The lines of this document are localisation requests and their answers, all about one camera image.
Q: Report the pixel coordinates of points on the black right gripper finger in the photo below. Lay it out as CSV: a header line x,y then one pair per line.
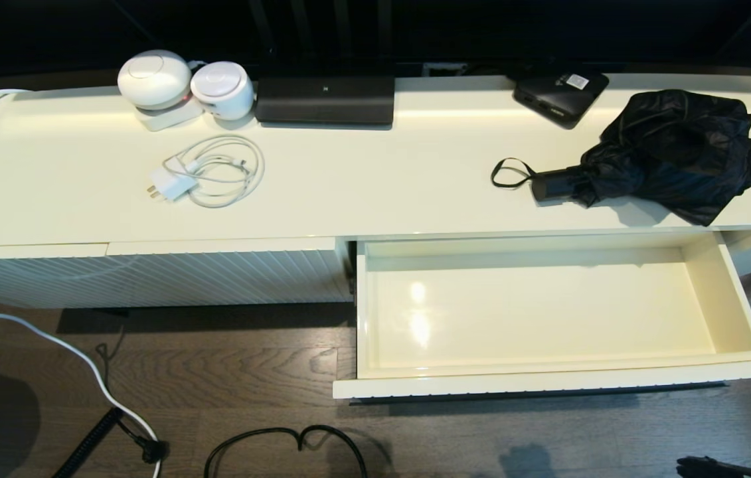
x,y
700,468

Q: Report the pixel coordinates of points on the white fluted drawer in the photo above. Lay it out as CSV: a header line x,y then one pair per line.
x,y
514,312

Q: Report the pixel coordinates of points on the black folding umbrella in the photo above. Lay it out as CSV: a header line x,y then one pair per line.
x,y
674,146

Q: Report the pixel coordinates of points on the white tv cabinet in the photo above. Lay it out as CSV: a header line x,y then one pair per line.
x,y
382,179

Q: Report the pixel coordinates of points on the black set-top box with label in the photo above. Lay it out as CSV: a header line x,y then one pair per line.
x,y
558,96

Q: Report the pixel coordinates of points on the white fluted cabinet front panel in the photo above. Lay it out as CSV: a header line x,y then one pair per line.
x,y
229,274

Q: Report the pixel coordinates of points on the black flat rectangular box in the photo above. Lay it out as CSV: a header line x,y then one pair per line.
x,y
325,101

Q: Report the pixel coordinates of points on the white charger plug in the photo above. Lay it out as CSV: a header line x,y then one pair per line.
x,y
171,183

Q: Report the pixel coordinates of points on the small white round device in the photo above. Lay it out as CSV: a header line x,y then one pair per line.
x,y
222,88

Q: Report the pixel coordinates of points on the white flat base box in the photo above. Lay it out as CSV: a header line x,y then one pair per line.
x,y
168,119

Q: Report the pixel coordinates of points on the large white round device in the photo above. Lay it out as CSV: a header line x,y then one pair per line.
x,y
154,78

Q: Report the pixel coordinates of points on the wall outlet plate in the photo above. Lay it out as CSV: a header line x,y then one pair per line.
x,y
445,68

